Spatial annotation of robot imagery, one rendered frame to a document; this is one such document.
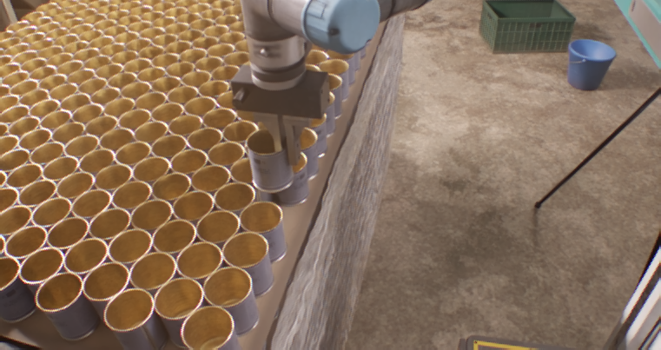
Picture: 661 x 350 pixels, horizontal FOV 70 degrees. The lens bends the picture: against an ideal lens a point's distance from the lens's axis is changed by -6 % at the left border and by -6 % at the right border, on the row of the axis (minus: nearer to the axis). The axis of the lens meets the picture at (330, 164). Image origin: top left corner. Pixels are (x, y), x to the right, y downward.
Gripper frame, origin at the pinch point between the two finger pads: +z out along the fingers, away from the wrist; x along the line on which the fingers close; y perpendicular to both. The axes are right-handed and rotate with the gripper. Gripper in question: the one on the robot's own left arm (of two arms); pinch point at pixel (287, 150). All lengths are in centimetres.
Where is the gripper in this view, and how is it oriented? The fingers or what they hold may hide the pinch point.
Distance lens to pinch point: 78.6
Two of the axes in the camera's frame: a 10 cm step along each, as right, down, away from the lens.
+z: 0.4, 7.6, 6.5
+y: -2.4, 6.3, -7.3
